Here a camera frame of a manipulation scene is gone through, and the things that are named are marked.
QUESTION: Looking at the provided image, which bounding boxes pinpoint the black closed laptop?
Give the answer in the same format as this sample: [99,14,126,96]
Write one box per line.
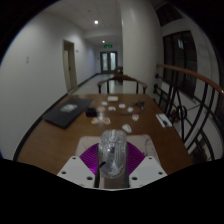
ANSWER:
[42,96,95,130]

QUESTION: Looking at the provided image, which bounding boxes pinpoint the small white box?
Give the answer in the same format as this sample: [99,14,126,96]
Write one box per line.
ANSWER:
[106,95,120,103]

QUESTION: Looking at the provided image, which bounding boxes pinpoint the ceiling lights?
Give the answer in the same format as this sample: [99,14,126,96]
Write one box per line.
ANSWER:
[93,19,107,45]

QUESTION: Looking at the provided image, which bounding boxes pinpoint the wooden armchair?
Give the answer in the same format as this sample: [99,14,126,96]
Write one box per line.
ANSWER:
[96,73,149,95]

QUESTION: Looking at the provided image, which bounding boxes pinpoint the dark wooden chair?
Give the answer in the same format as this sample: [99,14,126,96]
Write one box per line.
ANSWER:
[114,65,125,75]

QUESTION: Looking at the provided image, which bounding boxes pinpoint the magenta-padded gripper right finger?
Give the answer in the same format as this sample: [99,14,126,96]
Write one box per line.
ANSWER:
[125,141,168,189]

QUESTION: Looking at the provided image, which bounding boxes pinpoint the white flat card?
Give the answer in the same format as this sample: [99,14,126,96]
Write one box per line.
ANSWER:
[155,112,173,129]

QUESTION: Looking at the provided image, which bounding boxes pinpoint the small black box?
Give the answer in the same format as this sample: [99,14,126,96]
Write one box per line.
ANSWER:
[85,107,97,118]

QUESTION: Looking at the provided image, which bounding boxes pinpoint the small beige flat piece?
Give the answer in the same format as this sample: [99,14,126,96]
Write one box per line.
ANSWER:
[100,115,112,126]
[90,116,101,126]

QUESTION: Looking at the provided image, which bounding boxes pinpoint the beige side door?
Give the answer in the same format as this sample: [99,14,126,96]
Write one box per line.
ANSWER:
[62,39,79,93]

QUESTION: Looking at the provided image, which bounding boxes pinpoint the black metal wood-topped railing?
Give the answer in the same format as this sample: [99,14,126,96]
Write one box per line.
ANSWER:
[152,63,224,165]

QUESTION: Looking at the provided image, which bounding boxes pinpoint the dark framed window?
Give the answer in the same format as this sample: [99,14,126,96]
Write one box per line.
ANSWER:
[162,30,198,100]

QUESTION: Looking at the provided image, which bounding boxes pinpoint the glazed double door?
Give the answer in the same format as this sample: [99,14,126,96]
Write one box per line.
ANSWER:
[99,50,119,75]

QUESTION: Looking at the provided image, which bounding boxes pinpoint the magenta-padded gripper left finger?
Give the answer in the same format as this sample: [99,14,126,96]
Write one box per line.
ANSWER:
[57,142,101,189]

